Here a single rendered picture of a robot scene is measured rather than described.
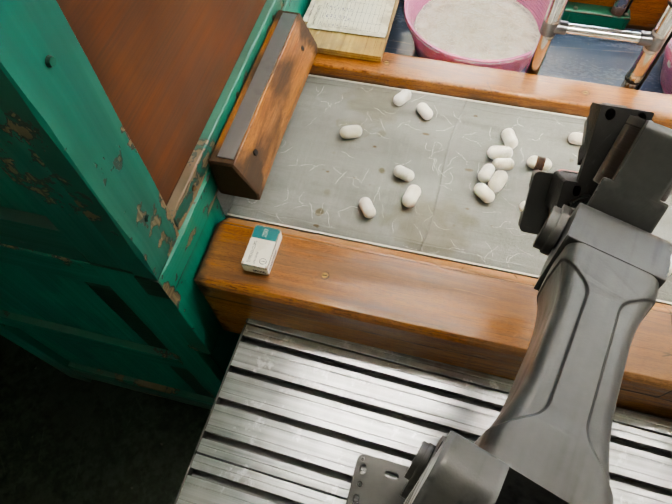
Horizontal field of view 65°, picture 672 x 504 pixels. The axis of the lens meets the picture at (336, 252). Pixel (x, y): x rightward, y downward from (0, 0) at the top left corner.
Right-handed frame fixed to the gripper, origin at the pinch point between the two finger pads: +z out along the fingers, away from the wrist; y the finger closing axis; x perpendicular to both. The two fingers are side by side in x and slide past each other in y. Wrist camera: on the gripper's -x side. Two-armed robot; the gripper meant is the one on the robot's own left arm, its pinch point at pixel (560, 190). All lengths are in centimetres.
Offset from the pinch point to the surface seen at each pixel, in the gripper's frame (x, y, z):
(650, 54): -17.2, -12.6, 25.2
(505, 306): 14.6, 3.0, -3.1
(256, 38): -11.5, 42.6, 11.0
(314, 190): 7.9, 31.1, 8.7
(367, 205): 7.8, 22.8, 5.9
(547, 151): -1.8, -1.3, 20.0
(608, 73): -14.3, -12.8, 44.8
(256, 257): 14.0, 34.4, -5.5
